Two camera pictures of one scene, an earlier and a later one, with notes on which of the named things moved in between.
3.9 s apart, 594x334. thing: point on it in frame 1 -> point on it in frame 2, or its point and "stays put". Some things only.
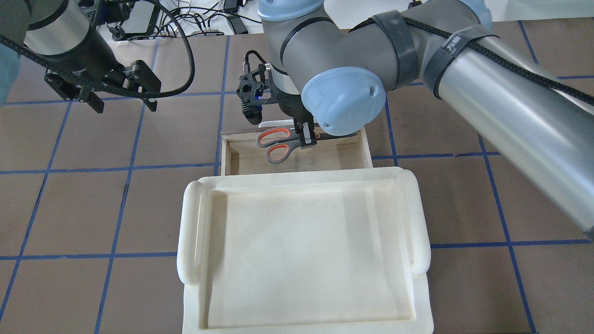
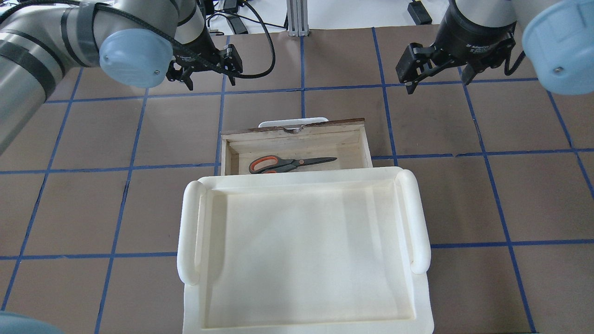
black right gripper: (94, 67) -> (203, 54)
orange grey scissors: (281, 142) -> (268, 164)
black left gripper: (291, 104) -> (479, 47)
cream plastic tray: (337, 252) stays put
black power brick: (237, 25) stays put
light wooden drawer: (241, 153) stays put
